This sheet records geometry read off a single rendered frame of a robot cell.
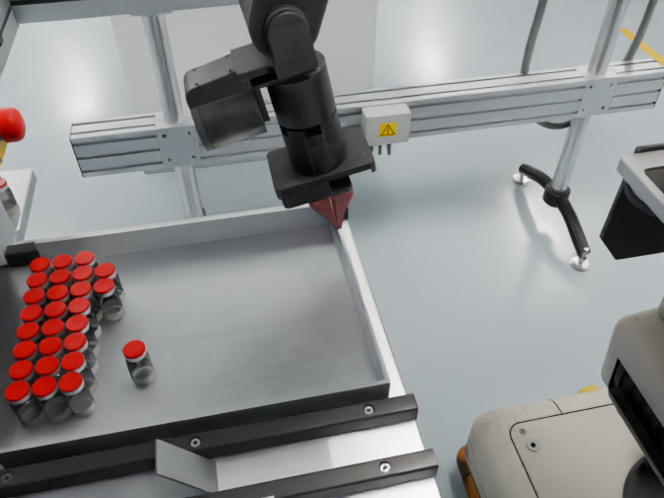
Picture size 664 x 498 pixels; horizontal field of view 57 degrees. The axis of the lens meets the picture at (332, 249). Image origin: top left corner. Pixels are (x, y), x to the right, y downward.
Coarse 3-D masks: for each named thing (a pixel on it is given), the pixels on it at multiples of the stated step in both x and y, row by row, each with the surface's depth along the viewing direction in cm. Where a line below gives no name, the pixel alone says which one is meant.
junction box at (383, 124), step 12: (372, 108) 158; (384, 108) 158; (396, 108) 158; (408, 108) 158; (372, 120) 156; (384, 120) 157; (396, 120) 157; (408, 120) 158; (372, 132) 158; (384, 132) 159; (396, 132) 160; (408, 132) 161; (372, 144) 161
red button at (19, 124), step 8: (0, 112) 70; (8, 112) 70; (16, 112) 71; (0, 120) 70; (8, 120) 70; (16, 120) 70; (0, 128) 70; (8, 128) 70; (16, 128) 70; (24, 128) 72; (8, 136) 70; (16, 136) 71; (24, 136) 73
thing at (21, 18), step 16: (16, 0) 122; (32, 0) 123; (48, 0) 124; (64, 0) 124; (80, 0) 125; (96, 0) 125; (112, 0) 126; (128, 0) 127; (144, 0) 127; (160, 0) 128; (176, 0) 128; (192, 0) 129; (208, 0) 130; (224, 0) 131; (16, 16) 124; (32, 16) 125; (48, 16) 125; (64, 16) 126; (80, 16) 127; (96, 16) 127
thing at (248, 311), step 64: (128, 256) 72; (192, 256) 72; (256, 256) 72; (320, 256) 72; (128, 320) 65; (192, 320) 65; (256, 320) 65; (320, 320) 65; (128, 384) 60; (192, 384) 60; (256, 384) 60; (320, 384) 60; (384, 384) 56; (64, 448) 52
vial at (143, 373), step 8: (144, 352) 57; (128, 360) 57; (136, 360) 57; (144, 360) 58; (128, 368) 58; (136, 368) 57; (144, 368) 58; (152, 368) 59; (136, 376) 58; (144, 376) 59; (152, 376) 60; (144, 384) 59
